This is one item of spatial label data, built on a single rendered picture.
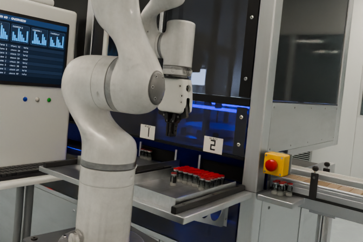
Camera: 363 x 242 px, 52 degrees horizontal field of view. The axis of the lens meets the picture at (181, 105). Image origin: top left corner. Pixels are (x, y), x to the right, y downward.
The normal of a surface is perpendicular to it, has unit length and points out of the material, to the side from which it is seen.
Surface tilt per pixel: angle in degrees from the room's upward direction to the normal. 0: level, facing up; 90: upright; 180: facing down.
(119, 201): 90
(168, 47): 92
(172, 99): 94
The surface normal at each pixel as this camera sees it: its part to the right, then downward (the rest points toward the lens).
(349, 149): -0.61, -0.01
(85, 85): -0.42, 0.11
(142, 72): 0.50, -0.11
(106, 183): 0.16, 0.07
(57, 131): 0.78, 0.11
